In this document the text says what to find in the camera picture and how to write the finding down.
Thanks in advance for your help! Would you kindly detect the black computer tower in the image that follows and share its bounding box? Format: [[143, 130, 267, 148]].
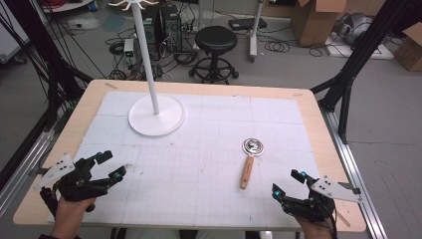
[[142, 4, 184, 54]]

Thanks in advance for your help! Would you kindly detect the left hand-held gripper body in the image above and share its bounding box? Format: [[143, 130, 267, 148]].
[[33, 152, 116, 217]]

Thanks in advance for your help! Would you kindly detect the tangle of black cables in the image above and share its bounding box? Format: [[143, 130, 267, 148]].
[[105, 26, 200, 82]]

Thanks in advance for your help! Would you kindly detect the person's left hand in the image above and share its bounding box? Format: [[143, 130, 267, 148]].
[[49, 195, 98, 239]]

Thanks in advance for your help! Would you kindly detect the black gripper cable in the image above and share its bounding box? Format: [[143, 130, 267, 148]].
[[326, 198, 339, 239]]

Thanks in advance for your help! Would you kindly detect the white hook stand rack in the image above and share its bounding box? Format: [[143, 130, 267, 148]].
[[108, 0, 187, 137]]

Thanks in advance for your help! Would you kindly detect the black metal frame post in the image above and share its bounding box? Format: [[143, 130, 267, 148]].
[[310, 0, 422, 145], [0, 0, 95, 191]]

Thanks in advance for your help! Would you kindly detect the person's right hand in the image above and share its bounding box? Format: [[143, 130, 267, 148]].
[[294, 215, 336, 239]]

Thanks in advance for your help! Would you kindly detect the small cardboard box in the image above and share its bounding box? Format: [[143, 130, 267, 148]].
[[393, 21, 422, 73]]

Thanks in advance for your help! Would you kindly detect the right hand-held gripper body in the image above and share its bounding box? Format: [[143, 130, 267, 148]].
[[281, 175, 363, 224]]

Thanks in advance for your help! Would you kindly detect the grey power supply box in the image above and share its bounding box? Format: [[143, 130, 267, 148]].
[[123, 38, 135, 57]]

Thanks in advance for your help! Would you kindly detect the silver round appliance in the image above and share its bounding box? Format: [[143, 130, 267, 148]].
[[332, 12, 374, 46]]

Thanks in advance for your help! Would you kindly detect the white cabinet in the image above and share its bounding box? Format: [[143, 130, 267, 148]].
[[0, 6, 31, 65]]

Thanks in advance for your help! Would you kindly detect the black coiled floor cable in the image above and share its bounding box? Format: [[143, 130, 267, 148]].
[[263, 33, 324, 58]]

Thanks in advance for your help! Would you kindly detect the black round stool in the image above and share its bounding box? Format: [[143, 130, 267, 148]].
[[188, 25, 240, 86]]

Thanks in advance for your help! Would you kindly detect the aluminium rail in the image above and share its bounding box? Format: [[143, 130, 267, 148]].
[[319, 108, 389, 239], [0, 130, 56, 217]]

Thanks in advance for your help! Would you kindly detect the large open cardboard box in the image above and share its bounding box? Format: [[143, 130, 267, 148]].
[[291, 0, 349, 48]]

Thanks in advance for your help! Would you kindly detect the white grid mat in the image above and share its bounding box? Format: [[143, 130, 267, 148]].
[[48, 90, 321, 232]]

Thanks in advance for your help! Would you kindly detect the white rolling stand leg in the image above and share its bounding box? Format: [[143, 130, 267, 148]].
[[248, 0, 265, 64]]

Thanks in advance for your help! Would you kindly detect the metal strainer with wooden handle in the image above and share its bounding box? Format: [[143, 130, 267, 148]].
[[239, 137, 266, 190]]

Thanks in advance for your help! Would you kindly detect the white flat board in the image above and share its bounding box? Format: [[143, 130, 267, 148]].
[[323, 32, 395, 61]]

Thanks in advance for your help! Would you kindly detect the black flat device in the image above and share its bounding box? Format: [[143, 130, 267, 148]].
[[228, 16, 269, 32]]

